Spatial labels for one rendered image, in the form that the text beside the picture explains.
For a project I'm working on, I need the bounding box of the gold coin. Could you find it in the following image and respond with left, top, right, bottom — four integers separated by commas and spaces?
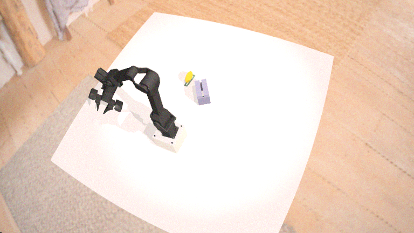
185, 71, 192, 83

